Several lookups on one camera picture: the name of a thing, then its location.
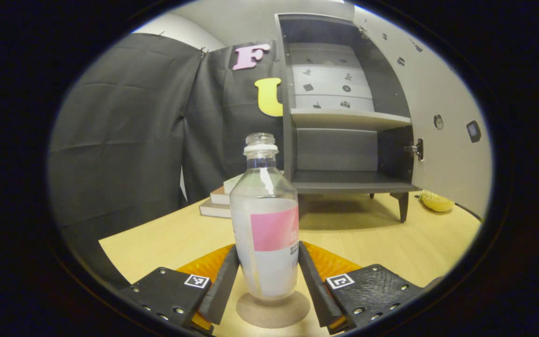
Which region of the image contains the dark grey cabinet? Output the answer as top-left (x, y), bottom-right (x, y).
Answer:
top-left (275, 13), bottom-right (422, 223)

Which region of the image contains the yellow toy fruit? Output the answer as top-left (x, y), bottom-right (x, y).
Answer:
top-left (420, 190), bottom-right (455, 213)

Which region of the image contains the brown book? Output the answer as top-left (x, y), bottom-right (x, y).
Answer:
top-left (210, 186), bottom-right (232, 205)

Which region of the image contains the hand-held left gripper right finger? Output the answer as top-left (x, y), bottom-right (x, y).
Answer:
top-left (298, 241), bottom-right (427, 334)

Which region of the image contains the black cable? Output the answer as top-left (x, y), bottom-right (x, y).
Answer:
top-left (454, 202), bottom-right (484, 221)

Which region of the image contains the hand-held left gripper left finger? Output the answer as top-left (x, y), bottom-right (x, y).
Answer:
top-left (119, 243), bottom-right (241, 335)

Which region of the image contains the black backdrop cloth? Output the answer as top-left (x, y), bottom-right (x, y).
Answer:
top-left (47, 33), bottom-right (289, 291)

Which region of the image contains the round brown coaster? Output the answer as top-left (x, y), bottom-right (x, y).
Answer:
top-left (236, 290), bottom-right (311, 329)

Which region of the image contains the clear bottle with pink label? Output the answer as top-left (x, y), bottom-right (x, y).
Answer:
top-left (230, 132), bottom-right (299, 301)

